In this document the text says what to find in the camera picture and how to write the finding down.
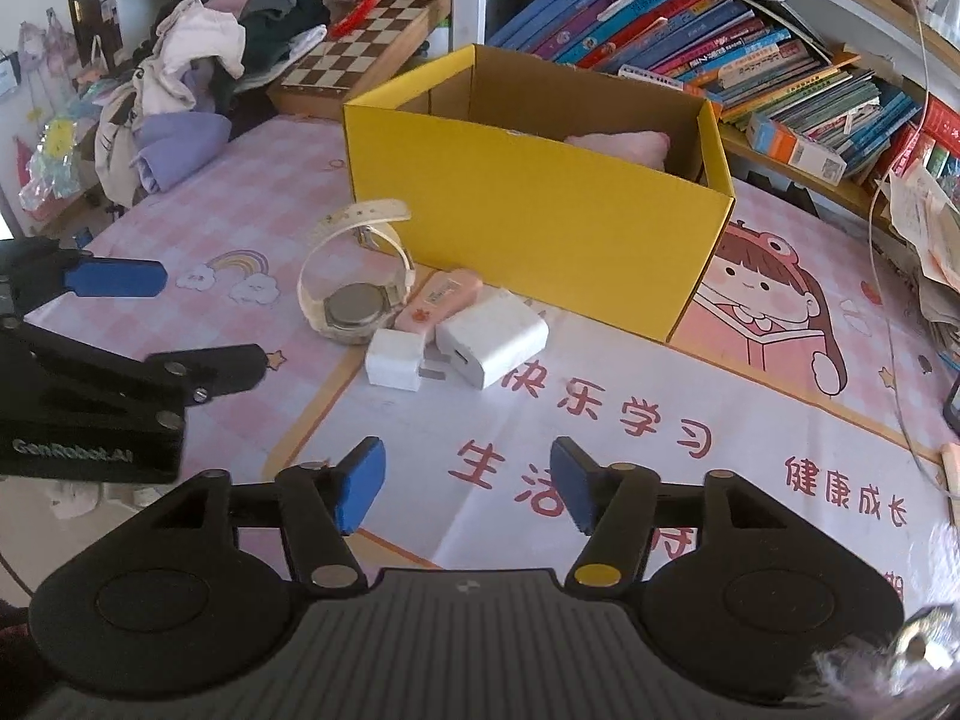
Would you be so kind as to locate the long white barcode box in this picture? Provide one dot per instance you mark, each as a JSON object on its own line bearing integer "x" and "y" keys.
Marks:
{"x": 651, "y": 76}

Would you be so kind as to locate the row of colourful books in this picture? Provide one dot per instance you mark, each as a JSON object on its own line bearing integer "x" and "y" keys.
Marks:
{"x": 675, "y": 37}

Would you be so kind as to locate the wooden folding chessboard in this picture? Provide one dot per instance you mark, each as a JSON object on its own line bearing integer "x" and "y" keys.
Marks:
{"x": 360, "y": 52}

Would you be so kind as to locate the cream wristwatch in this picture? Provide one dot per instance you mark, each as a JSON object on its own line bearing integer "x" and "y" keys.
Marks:
{"x": 352, "y": 311}

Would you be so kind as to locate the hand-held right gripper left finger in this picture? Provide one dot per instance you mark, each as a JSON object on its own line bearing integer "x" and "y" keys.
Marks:
{"x": 360, "y": 484}

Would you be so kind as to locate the beige jacket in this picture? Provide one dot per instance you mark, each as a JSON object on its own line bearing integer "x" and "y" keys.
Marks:
{"x": 116, "y": 142}

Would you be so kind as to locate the small white plug charger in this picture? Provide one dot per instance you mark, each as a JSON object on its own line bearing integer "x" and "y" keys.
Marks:
{"x": 394, "y": 360}

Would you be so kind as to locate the lavender garment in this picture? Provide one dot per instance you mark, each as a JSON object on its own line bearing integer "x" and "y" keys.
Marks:
{"x": 180, "y": 150}

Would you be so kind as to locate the white garment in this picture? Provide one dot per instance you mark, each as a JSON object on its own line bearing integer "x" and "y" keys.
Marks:
{"x": 191, "y": 45}

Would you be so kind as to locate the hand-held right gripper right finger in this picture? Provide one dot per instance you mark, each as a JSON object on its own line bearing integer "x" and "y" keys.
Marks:
{"x": 574, "y": 484}

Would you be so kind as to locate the large white charger block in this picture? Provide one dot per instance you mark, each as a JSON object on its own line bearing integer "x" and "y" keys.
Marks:
{"x": 491, "y": 337}

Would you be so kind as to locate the orange white carton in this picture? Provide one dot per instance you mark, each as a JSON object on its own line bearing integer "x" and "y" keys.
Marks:
{"x": 795, "y": 146}

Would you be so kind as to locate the pink checked printed tablecloth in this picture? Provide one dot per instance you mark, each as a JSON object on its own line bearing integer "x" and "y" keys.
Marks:
{"x": 225, "y": 187}

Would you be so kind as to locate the red tassel ornament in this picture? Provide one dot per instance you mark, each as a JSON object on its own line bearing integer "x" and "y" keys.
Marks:
{"x": 356, "y": 7}

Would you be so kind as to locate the yellow cardboard box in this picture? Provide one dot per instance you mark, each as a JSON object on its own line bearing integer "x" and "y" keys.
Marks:
{"x": 525, "y": 225}

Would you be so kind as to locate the pink plush toy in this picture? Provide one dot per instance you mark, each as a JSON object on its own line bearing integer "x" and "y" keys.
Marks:
{"x": 622, "y": 146}

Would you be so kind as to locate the messy stack of papers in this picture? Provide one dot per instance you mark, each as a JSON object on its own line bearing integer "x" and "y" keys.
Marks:
{"x": 926, "y": 240}

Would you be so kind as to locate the dark garment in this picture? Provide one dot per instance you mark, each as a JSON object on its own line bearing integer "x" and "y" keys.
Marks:
{"x": 285, "y": 30}

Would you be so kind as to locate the grey fuzzy cuff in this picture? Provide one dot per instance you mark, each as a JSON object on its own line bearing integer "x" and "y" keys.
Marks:
{"x": 885, "y": 667}

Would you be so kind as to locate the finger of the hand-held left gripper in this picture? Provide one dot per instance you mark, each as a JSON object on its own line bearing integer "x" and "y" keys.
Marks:
{"x": 112, "y": 277}
{"x": 210, "y": 371}

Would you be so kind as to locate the thick red dictionary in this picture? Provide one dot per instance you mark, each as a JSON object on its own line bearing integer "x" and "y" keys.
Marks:
{"x": 937, "y": 127}

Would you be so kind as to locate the small pink paw-print gadget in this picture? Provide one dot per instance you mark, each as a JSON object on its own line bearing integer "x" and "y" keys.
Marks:
{"x": 439, "y": 300}

